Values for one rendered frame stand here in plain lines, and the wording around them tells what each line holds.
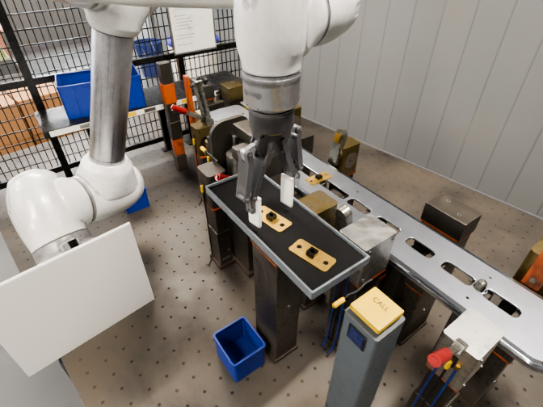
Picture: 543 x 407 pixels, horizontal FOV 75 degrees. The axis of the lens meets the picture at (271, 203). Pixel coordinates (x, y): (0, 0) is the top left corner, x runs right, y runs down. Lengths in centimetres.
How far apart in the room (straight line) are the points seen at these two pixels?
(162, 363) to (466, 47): 250
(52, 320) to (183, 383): 37
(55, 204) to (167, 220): 48
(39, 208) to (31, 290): 24
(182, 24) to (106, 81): 85
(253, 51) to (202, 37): 139
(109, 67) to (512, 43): 227
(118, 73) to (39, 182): 37
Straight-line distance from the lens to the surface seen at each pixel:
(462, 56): 282
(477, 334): 77
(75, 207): 116
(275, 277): 76
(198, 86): 130
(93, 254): 101
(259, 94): 54
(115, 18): 101
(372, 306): 60
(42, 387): 207
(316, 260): 64
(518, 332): 89
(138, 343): 114
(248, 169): 59
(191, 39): 188
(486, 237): 158
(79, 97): 160
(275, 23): 51
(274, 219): 72
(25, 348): 113
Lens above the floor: 163
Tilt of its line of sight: 38 degrees down
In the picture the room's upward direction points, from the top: straight up
